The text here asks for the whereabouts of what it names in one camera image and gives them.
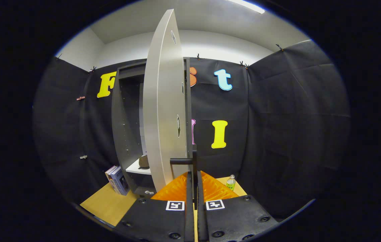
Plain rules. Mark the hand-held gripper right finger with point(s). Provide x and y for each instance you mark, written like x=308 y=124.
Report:
x=201 y=218

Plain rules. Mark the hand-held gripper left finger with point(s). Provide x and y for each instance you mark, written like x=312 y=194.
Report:
x=189 y=215

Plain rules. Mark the brown fuzzy slipper shoe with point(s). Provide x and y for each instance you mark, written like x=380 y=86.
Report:
x=144 y=162

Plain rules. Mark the beige shoe cabinet door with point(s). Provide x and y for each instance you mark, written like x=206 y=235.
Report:
x=163 y=117

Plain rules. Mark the dark grey shoe cabinet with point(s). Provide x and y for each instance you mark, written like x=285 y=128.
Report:
x=120 y=127

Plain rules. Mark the green drink bottle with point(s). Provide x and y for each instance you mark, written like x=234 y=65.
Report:
x=231 y=184

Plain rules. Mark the blue grey book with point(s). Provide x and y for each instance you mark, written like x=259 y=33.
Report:
x=121 y=183

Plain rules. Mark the black backdrop cloth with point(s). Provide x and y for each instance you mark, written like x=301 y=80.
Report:
x=294 y=127

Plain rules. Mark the long ceiling light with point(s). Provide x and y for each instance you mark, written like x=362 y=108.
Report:
x=247 y=5

